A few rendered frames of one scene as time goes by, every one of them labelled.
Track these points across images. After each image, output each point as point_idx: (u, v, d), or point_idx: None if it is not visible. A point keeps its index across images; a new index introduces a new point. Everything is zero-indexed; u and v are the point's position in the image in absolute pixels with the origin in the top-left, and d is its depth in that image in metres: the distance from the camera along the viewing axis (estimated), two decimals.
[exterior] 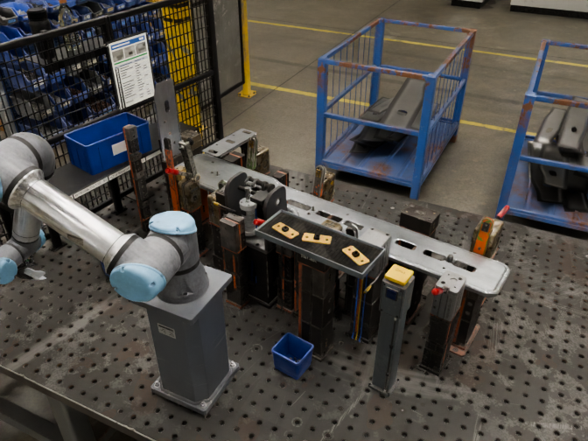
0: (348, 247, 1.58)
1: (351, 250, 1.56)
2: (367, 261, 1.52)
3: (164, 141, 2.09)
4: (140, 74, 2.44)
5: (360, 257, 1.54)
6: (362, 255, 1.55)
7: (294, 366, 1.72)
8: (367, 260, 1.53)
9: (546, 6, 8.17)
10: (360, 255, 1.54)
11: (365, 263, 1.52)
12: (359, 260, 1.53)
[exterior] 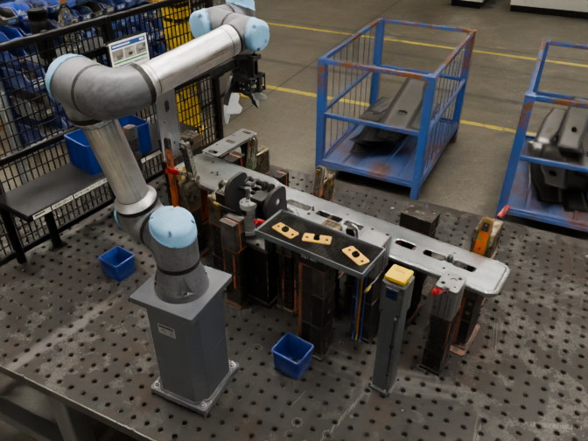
0: (348, 247, 1.58)
1: (351, 250, 1.56)
2: (367, 261, 1.52)
3: (164, 141, 2.09)
4: None
5: (360, 257, 1.54)
6: (362, 255, 1.55)
7: (294, 366, 1.72)
8: (367, 260, 1.53)
9: (546, 6, 8.17)
10: (360, 256, 1.54)
11: (365, 263, 1.52)
12: (359, 260, 1.53)
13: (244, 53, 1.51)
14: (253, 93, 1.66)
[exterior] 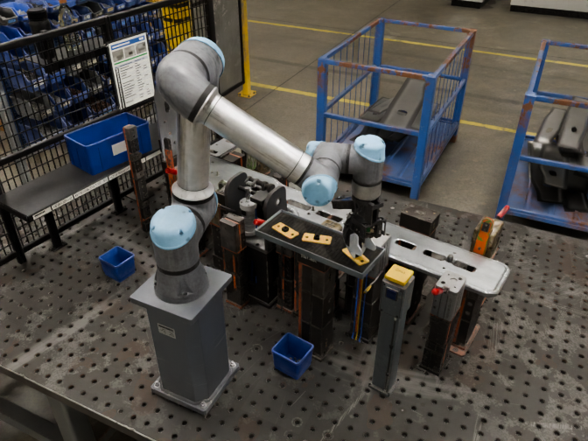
0: None
1: None
2: (367, 261, 1.52)
3: (164, 141, 2.09)
4: (140, 74, 2.44)
5: (360, 257, 1.54)
6: (362, 255, 1.55)
7: (294, 366, 1.72)
8: (367, 260, 1.53)
9: (546, 6, 8.17)
10: (359, 256, 1.54)
11: (365, 263, 1.52)
12: (358, 260, 1.53)
13: (365, 199, 1.38)
14: None
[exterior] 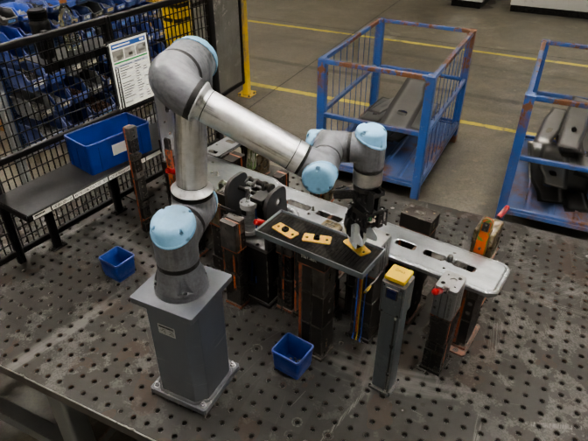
0: (349, 238, 1.56)
1: None
2: (369, 251, 1.50)
3: (164, 141, 2.09)
4: (140, 74, 2.44)
5: (362, 248, 1.52)
6: (364, 246, 1.53)
7: (294, 366, 1.72)
8: (368, 250, 1.51)
9: (546, 6, 8.17)
10: (360, 247, 1.52)
11: (367, 254, 1.50)
12: (360, 250, 1.51)
13: (366, 188, 1.36)
14: None
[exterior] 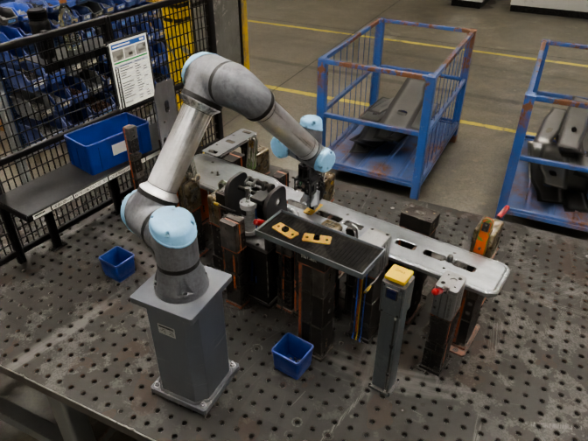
0: (319, 203, 2.05)
1: None
2: (310, 213, 1.99)
3: (164, 141, 2.09)
4: (140, 74, 2.44)
5: (311, 210, 2.01)
6: (315, 210, 2.01)
7: (294, 366, 1.72)
8: (311, 213, 2.00)
9: (546, 6, 8.17)
10: (312, 209, 2.02)
11: (307, 213, 2.00)
12: (308, 210, 2.02)
13: None
14: (315, 197, 1.98)
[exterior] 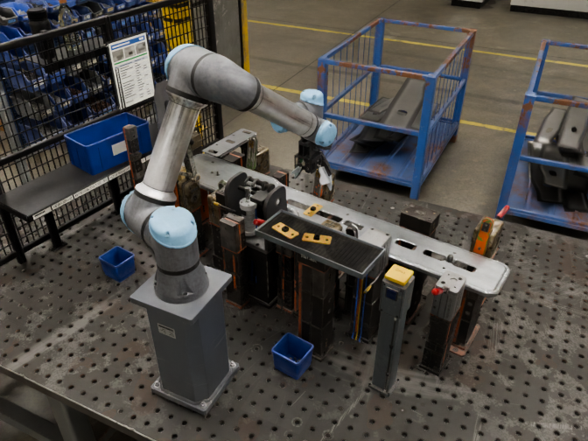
0: (319, 205, 2.06)
1: (317, 206, 2.05)
2: (310, 215, 2.00)
3: None
4: (140, 74, 2.44)
5: (311, 212, 2.02)
6: (315, 212, 2.02)
7: (294, 366, 1.72)
8: (311, 214, 2.00)
9: (546, 6, 8.17)
10: (312, 211, 2.02)
11: (307, 215, 2.00)
12: (308, 211, 2.02)
13: (302, 136, 1.83)
14: (324, 175, 1.91)
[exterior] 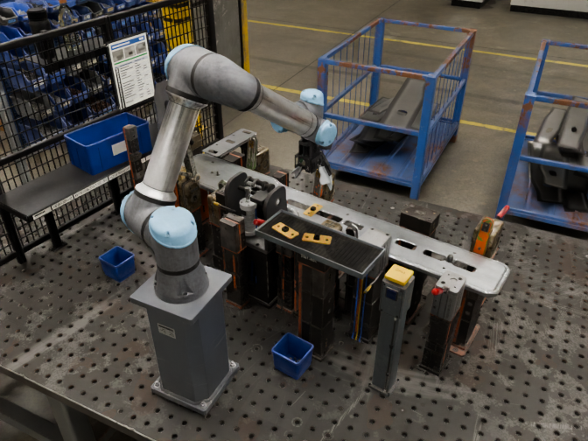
0: (319, 205, 2.06)
1: (317, 206, 2.05)
2: (310, 215, 2.00)
3: None
4: (140, 74, 2.44)
5: (311, 212, 2.02)
6: (315, 212, 2.02)
7: (294, 366, 1.72)
8: (311, 214, 2.00)
9: (546, 6, 8.17)
10: (312, 211, 2.02)
11: (307, 215, 2.00)
12: (308, 211, 2.02)
13: (302, 136, 1.83)
14: (324, 174, 1.90)
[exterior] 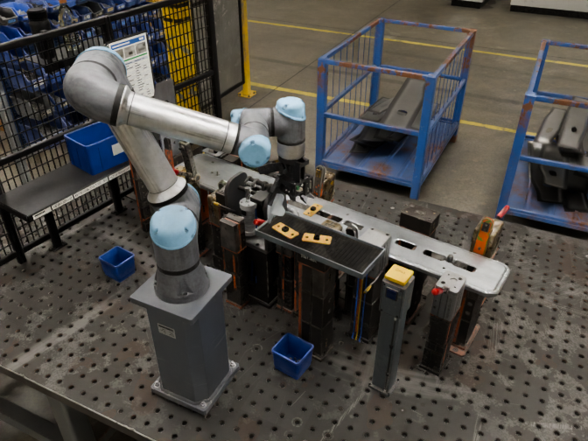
0: (319, 205, 2.06)
1: (317, 206, 2.05)
2: (310, 215, 2.00)
3: (164, 141, 2.09)
4: (140, 74, 2.44)
5: (311, 212, 2.02)
6: (315, 212, 2.02)
7: (294, 366, 1.72)
8: (311, 214, 2.00)
9: (546, 6, 8.17)
10: (312, 211, 2.02)
11: (307, 215, 2.00)
12: (308, 211, 2.02)
13: (291, 158, 1.46)
14: None
